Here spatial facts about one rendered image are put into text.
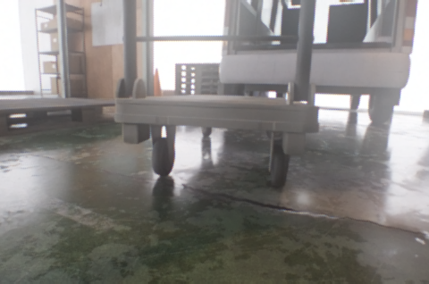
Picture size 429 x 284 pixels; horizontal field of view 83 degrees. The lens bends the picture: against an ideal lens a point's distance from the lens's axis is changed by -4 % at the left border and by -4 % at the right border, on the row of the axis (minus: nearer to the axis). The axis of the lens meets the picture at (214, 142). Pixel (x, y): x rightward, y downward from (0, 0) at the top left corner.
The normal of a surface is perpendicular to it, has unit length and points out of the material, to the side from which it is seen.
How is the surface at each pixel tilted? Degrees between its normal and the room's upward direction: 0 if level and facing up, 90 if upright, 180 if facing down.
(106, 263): 0
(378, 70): 89
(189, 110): 90
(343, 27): 93
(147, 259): 0
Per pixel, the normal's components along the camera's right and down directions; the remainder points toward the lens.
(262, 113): -0.18, 0.19
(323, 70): -0.40, 0.15
